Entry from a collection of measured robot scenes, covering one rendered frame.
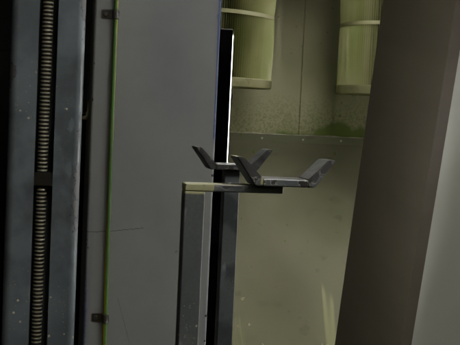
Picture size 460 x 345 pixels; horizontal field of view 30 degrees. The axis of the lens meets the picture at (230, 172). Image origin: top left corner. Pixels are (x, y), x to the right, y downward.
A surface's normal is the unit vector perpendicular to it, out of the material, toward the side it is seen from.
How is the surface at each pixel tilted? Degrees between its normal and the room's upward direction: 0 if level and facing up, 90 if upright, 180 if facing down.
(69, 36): 90
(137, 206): 90
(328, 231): 57
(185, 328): 90
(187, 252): 90
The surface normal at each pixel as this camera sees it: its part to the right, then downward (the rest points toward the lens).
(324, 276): 0.19, -0.48
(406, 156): -0.97, -0.04
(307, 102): 0.20, 0.07
